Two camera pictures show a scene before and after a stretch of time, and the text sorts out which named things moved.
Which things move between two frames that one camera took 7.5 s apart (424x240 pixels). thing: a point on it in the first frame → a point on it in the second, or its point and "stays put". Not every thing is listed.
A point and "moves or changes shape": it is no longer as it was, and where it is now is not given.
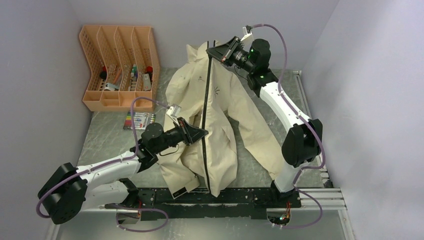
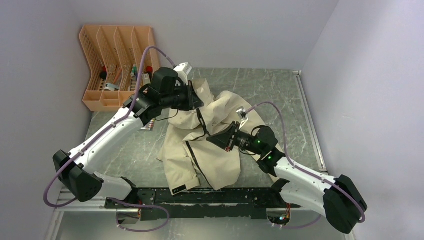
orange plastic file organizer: x=123 y=65 stays put
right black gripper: x=224 y=52 → x=224 y=139
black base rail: x=155 y=203 stays put
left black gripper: x=190 y=135 → x=195 y=102
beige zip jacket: x=202 y=89 moves or changes shape
